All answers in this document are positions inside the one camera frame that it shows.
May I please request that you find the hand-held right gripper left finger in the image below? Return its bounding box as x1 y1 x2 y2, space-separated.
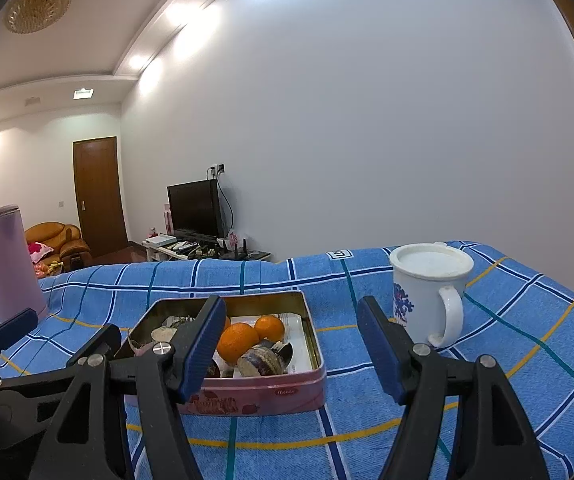
28 295 228 480

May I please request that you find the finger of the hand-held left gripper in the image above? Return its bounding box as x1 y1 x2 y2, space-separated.
66 323 123 368
0 308 39 396

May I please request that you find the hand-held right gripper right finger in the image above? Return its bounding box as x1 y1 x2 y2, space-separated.
356 296 550 480

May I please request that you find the pink tin box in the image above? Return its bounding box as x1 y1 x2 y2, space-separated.
126 290 327 417

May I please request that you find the white mug blue print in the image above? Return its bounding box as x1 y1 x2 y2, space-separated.
389 260 468 350

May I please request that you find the pink tumbler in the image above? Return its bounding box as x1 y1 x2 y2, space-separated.
0 204 48 323

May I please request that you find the printed paper liner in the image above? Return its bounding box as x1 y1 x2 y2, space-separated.
164 312 313 376

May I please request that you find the white paper cup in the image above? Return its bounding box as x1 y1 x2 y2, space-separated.
389 242 474 283

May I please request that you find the orange leather armchair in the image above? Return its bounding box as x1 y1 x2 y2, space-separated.
24 222 92 273

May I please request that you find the white tv stand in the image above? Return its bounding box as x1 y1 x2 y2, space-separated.
142 237 272 262

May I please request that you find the black router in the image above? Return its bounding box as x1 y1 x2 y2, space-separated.
217 237 250 260

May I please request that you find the blue plaid blanket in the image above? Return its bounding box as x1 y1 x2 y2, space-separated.
0 240 574 480

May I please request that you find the black television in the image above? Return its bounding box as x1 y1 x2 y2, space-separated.
167 179 220 238

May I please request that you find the brown wooden door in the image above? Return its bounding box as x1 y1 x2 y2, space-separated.
72 136 129 256

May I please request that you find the round gold ceiling lamp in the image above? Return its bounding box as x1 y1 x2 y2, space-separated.
6 0 73 35

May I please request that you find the black power cable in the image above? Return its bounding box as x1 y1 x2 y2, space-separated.
217 177 235 241

